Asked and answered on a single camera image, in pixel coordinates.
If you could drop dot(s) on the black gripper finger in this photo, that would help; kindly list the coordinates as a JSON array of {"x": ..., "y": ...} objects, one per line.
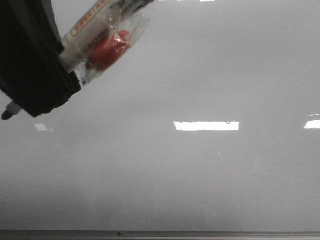
[{"x": 31, "y": 73}]

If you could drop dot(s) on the white whiteboard marker black tip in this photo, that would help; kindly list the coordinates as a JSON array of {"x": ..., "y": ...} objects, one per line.
[{"x": 98, "y": 23}]

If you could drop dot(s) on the red cap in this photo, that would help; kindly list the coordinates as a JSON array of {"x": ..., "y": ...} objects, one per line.
[{"x": 113, "y": 47}]

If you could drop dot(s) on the white glossy whiteboard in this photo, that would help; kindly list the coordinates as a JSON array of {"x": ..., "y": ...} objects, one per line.
[{"x": 209, "y": 123}]

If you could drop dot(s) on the grey aluminium whiteboard frame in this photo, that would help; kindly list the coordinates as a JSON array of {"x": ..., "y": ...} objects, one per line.
[{"x": 152, "y": 235}]

